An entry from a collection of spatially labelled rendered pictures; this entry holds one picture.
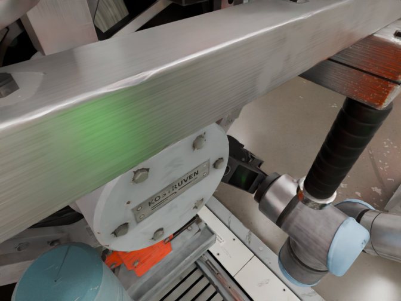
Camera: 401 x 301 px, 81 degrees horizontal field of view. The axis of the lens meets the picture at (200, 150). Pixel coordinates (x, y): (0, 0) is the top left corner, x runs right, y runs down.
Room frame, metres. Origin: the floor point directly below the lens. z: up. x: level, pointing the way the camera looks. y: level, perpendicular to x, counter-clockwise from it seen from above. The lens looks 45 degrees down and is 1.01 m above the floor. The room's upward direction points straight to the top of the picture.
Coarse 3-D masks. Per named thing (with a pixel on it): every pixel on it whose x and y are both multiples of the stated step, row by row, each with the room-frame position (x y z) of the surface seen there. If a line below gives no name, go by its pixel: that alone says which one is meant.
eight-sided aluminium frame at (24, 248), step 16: (224, 0) 0.41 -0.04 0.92; (240, 0) 0.37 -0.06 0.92; (224, 128) 0.36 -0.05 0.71; (80, 224) 0.20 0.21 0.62; (16, 240) 0.15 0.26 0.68; (32, 240) 0.15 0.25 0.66; (48, 240) 0.16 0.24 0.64; (64, 240) 0.17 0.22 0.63; (80, 240) 0.17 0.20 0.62; (96, 240) 0.17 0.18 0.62; (0, 256) 0.12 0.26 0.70; (16, 256) 0.12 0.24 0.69; (32, 256) 0.13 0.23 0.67; (0, 272) 0.10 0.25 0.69; (16, 272) 0.11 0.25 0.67
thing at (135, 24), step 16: (96, 0) 0.34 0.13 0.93; (144, 0) 0.58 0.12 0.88; (160, 0) 0.41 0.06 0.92; (128, 16) 0.38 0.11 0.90; (144, 16) 0.39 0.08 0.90; (160, 16) 0.54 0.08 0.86; (176, 16) 0.50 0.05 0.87; (192, 16) 0.46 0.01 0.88; (0, 32) 0.27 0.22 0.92; (16, 32) 0.28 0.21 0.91; (96, 32) 0.34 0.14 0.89; (112, 32) 0.35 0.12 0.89; (128, 32) 0.37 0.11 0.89; (0, 48) 0.27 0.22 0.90; (16, 48) 0.31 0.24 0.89; (32, 48) 0.32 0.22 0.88; (0, 64) 0.26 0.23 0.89; (64, 208) 0.22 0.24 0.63
